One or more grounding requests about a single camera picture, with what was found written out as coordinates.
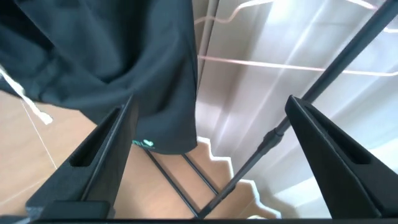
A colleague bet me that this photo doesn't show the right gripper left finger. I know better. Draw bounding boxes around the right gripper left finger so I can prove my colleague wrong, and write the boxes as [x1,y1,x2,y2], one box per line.
[26,95,139,218]

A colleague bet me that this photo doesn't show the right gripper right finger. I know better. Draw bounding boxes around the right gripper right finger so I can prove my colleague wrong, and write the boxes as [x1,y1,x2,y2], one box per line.
[284,95,398,218]

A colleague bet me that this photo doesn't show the black shorts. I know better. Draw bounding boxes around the black shorts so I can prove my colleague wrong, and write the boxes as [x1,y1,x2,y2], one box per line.
[0,0,199,156]

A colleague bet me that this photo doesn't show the black clothes rack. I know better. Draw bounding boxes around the black clothes rack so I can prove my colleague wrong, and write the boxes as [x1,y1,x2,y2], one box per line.
[143,0,398,219]

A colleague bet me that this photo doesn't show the pink clothes hanger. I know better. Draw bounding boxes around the pink clothes hanger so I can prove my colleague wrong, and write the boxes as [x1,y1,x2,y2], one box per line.
[193,0,398,77]

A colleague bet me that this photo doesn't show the white curtain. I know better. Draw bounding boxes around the white curtain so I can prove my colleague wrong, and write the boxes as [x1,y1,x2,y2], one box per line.
[191,0,398,219]

